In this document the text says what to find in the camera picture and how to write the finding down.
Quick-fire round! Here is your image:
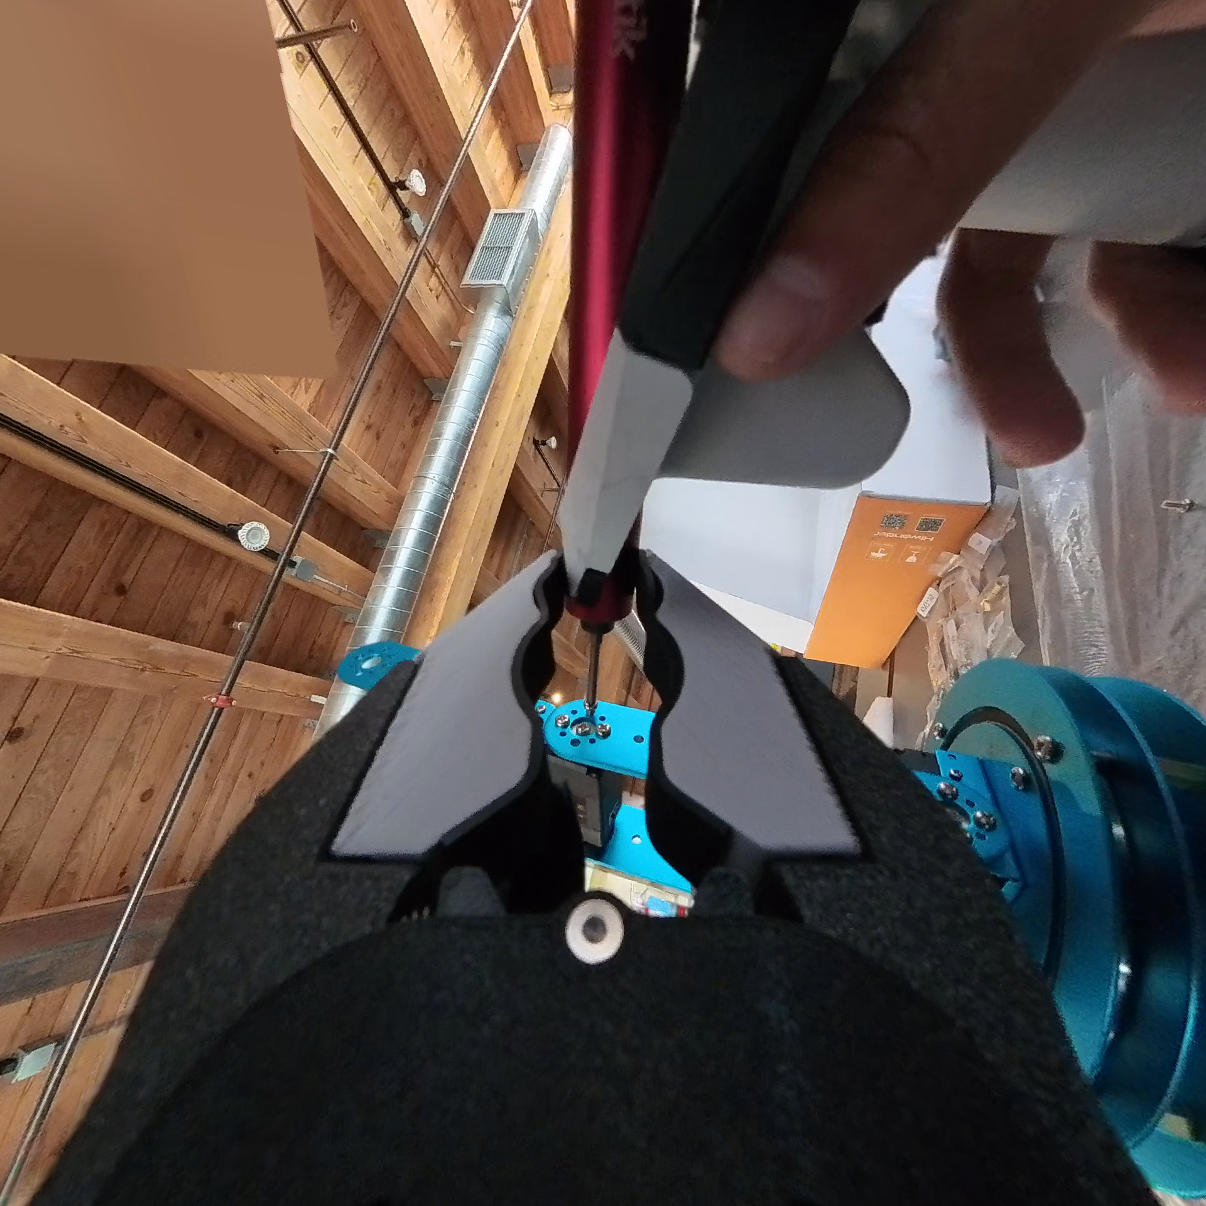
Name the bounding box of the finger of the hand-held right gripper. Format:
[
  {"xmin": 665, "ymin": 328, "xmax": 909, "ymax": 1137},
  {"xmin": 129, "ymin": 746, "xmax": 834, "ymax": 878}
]
[{"xmin": 560, "ymin": 334, "xmax": 697, "ymax": 605}]

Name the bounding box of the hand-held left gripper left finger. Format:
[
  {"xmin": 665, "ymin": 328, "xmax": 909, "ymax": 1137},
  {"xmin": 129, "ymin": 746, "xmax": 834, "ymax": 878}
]
[{"xmin": 332, "ymin": 548, "xmax": 567, "ymax": 862}]

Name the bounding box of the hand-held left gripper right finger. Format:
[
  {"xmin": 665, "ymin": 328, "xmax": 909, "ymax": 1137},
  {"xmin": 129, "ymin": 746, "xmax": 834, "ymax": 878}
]
[{"xmin": 641, "ymin": 548, "xmax": 866, "ymax": 865}]

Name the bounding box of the red electric screwdriver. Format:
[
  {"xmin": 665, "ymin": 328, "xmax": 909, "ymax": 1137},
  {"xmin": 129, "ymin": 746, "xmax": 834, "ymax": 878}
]
[{"xmin": 563, "ymin": 0, "xmax": 699, "ymax": 712}]

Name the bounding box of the blue toy robot arm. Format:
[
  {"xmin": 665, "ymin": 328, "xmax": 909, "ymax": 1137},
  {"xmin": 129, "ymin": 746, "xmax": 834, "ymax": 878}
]
[{"xmin": 338, "ymin": 640, "xmax": 1206, "ymax": 1174}]

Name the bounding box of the person's right hand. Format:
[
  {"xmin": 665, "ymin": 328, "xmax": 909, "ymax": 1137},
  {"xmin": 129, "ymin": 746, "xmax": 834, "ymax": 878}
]
[{"xmin": 714, "ymin": 0, "xmax": 1206, "ymax": 469}]

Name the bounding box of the orange and white cardboard box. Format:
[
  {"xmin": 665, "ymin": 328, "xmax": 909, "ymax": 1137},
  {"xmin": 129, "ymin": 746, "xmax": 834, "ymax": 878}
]
[{"xmin": 643, "ymin": 272, "xmax": 998, "ymax": 668}]

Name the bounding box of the white air vent grille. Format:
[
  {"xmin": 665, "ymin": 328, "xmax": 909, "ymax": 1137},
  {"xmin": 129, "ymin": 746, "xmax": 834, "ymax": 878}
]
[{"xmin": 460, "ymin": 209, "xmax": 540, "ymax": 289}]

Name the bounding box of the thin steel ceiling rod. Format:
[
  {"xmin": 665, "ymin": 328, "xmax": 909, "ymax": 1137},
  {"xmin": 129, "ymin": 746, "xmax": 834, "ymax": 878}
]
[{"xmin": 0, "ymin": 0, "xmax": 553, "ymax": 1206}]

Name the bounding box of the pile of small parts bags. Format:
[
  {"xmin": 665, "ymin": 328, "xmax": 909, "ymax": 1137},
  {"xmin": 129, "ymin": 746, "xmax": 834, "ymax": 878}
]
[{"xmin": 912, "ymin": 532, "xmax": 1031, "ymax": 681}]

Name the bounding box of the clear plastic bag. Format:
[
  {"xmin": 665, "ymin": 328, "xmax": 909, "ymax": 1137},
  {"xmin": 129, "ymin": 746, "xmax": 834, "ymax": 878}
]
[{"xmin": 1018, "ymin": 367, "xmax": 1206, "ymax": 683}]

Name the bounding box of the silver ventilation duct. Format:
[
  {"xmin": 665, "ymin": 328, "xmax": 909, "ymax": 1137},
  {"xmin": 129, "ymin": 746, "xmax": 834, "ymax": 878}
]
[{"xmin": 316, "ymin": 121, "xmax": 576, "ymax": 740}]

